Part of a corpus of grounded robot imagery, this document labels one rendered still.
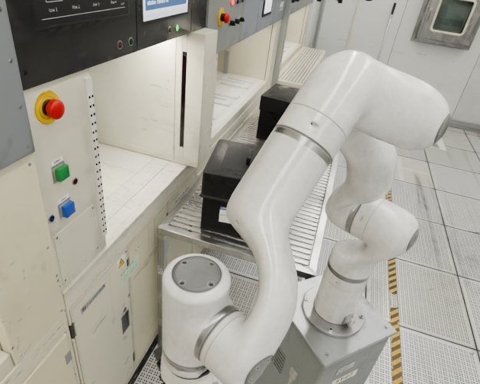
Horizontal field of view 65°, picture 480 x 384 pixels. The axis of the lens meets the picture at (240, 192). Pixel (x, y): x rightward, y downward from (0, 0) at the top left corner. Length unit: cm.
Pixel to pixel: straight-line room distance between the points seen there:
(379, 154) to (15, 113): 67
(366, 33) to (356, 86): 492
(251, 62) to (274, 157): 244
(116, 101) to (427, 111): 128
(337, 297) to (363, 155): 49
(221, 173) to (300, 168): 83
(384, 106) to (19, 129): 62
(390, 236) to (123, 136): 118
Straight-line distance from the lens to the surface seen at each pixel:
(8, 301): 94
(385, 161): 77
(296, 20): 432
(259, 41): 286
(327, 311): 117
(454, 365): 239
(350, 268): 104
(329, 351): 115
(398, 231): 94
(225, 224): 138
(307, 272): 133
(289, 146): 47
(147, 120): 160
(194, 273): 46
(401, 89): 60
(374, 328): 126
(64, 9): 87
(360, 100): 52
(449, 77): 562
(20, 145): 81
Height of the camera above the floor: 166
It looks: 33 degrees down
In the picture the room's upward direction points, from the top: 8 degrees clockwise
